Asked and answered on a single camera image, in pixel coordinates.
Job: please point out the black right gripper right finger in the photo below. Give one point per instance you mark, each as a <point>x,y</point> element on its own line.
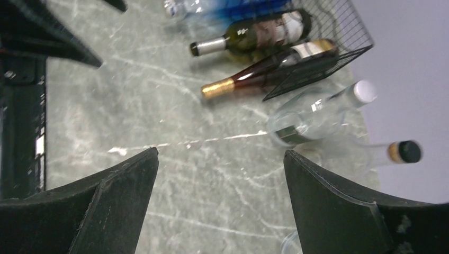
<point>336,215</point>

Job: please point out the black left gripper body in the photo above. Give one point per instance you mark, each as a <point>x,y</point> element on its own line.
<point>30,34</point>

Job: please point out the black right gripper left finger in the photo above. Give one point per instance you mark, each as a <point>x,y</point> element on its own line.
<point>101,213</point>

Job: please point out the clear frosted short bottle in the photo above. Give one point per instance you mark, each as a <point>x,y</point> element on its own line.
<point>362,157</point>

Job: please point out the clear bottle red label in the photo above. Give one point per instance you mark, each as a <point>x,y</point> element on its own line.
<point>317,113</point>

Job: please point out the amber bottle gold foil neck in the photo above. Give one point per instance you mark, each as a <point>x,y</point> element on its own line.
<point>270,70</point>

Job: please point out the clear bottle with dark label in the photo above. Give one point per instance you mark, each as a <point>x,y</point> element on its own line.
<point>291,244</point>

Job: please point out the dark bottle silver cap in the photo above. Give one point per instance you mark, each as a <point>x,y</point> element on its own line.
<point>278,29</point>

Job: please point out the blue glass bottle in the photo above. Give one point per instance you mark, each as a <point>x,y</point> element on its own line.
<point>181,10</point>

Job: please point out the black wire wine rack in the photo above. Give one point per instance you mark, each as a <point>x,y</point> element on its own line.
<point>337,21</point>

